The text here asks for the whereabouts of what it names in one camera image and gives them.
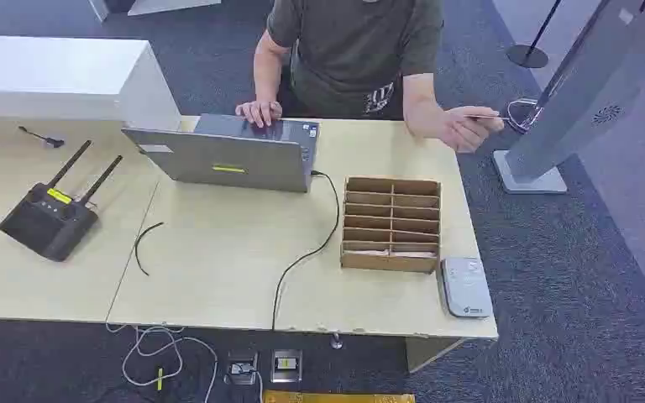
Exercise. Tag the yellow floor strip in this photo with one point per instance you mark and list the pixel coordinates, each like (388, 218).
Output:
(339, 397)

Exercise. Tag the pale card in box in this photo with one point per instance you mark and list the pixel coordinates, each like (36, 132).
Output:
(414, 253)
(368, 252)

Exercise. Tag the floor socket with plug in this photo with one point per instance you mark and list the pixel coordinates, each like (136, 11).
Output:
(241, 368)

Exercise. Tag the thin white card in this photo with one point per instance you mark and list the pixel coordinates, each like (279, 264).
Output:
(492, 117)

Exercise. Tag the person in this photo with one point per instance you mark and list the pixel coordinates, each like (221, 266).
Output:
(356, 50)

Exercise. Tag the grey standing kiosk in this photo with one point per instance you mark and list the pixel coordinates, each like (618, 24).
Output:
(584, 94)

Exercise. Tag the grey laptop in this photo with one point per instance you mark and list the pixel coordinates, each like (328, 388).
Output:
(228, 158)

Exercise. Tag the grey flat card reader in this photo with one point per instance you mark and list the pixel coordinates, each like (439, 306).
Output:
(466, 286)

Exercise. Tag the person's right hand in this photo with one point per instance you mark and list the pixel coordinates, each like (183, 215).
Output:
(260, 111)

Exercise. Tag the metal desk foot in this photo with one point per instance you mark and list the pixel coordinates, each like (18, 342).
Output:
(336, 341)

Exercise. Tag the white cabinet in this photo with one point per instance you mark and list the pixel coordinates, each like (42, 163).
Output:
(55, 72)

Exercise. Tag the black controller with two antennas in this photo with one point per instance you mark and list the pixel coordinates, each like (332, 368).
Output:
(47, 222)

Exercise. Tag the white furniture base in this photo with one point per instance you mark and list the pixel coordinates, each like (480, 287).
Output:
(161, 5)

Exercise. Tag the wooden card box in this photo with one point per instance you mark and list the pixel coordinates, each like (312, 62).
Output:
(392, 261)

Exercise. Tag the black stanchion pole with base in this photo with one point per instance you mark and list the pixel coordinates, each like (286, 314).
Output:
(527, 55)

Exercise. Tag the small black adapter with lead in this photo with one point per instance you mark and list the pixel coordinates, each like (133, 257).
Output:
(52, 142)

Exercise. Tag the person's left hand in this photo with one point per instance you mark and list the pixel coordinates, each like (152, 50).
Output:
(464, 130)

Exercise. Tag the desk leg panel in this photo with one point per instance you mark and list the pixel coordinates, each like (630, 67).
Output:
(425, 351)

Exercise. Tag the steel floor socket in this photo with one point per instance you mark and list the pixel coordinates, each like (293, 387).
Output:
(286, 365)

